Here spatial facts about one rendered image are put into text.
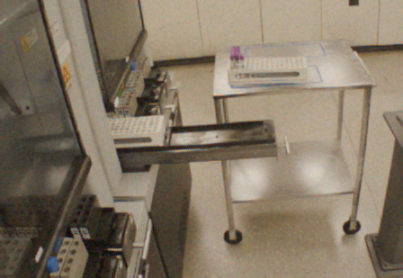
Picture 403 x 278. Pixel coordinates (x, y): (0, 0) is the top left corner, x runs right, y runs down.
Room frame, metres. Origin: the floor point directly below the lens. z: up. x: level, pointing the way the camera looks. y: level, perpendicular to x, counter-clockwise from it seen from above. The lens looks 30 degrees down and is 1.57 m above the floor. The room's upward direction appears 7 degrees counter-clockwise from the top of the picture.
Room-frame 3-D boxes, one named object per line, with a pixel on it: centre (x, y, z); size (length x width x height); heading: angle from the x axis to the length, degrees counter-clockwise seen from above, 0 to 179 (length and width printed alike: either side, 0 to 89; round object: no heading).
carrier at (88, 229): (0.77, 0.33, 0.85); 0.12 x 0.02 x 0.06; 175
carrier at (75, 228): (0.78, 0.36, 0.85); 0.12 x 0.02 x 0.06; 173
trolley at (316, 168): (1.58, -0.33, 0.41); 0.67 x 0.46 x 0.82; 84
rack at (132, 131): (1.18, 0.31, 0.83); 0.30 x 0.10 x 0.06; 84
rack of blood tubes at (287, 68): (1.47, -0.23, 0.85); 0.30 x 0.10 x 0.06; 79
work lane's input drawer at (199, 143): (1.16, 0.13, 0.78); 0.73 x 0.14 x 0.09; 84
